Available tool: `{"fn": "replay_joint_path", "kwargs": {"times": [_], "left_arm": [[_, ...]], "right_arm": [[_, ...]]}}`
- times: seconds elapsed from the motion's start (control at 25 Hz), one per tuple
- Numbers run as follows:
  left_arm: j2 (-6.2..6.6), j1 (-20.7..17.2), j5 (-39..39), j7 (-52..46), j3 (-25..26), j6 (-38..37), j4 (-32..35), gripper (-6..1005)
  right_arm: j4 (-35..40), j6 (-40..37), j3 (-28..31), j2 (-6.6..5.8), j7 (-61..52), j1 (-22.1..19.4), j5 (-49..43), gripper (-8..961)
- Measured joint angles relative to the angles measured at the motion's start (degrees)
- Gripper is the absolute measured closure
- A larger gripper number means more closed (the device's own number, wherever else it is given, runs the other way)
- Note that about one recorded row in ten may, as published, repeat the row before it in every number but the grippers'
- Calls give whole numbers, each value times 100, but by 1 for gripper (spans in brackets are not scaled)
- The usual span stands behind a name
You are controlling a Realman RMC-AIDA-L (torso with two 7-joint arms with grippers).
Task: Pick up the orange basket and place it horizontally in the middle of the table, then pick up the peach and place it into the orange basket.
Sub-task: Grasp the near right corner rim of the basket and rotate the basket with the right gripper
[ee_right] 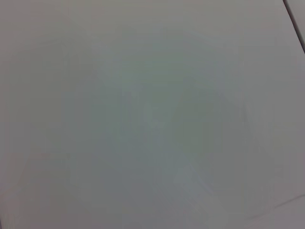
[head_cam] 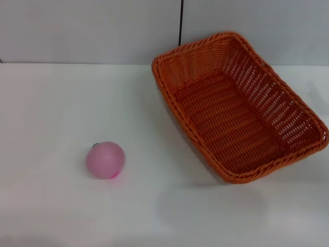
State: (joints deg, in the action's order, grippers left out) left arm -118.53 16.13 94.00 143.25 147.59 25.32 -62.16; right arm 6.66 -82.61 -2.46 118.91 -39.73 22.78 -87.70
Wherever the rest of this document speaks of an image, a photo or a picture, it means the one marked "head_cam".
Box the orange woven plastic basket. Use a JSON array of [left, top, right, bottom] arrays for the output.
[[151, 31, 329, 185]]

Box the pink peach toy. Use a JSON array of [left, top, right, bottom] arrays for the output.
[[85, 140, 126, 180]]

